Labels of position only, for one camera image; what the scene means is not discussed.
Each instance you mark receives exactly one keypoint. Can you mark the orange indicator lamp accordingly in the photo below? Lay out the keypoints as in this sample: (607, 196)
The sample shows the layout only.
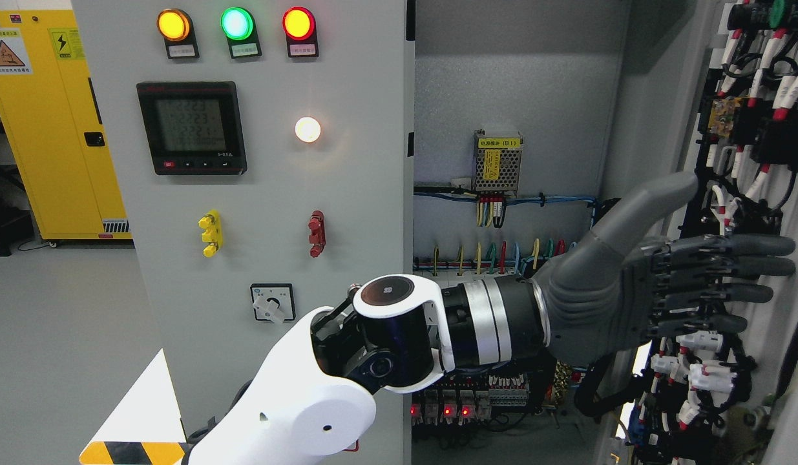
(174, 25)

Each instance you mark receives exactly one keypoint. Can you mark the perforated metal power supply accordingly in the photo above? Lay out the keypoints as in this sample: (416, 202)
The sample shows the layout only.
(497, 161)

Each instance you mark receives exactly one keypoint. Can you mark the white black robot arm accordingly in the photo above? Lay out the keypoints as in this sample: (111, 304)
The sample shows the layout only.
(314, 394)

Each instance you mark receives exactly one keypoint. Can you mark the white rotary selector switch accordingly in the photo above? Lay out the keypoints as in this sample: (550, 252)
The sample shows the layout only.
(273, 303)

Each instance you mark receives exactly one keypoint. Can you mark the grey black robot hand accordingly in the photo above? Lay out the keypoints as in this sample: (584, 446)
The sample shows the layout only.
(620, 287)

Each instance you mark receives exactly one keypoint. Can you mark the yellow terminal post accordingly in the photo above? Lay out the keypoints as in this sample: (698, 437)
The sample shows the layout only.
(212, 235)

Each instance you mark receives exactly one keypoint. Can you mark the green indicator lamp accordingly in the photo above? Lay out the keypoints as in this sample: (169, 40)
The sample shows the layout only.
(237, 23)

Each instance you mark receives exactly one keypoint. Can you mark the black relay terminal row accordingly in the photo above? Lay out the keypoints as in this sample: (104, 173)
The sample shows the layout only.
(467, 400)

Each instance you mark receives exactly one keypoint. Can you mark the red indicator lamp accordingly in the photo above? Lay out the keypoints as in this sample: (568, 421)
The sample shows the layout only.
(298, 23)

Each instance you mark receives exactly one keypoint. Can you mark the yellow safety cabinet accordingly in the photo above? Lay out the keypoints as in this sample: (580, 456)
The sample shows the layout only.
(54, 128)

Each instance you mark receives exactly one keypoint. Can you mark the white indicator lamp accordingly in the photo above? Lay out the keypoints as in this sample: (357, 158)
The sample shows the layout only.
(307, 129)

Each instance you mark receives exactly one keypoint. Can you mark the black digital power meter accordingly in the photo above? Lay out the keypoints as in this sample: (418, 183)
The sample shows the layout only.
(193, 127)

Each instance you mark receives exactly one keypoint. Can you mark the grey cabinet door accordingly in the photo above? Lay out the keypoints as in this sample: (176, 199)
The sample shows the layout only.
(697, 378)
(355, 76)

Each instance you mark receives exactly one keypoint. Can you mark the red terminal post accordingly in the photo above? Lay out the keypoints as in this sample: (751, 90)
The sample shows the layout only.
(317, 235)

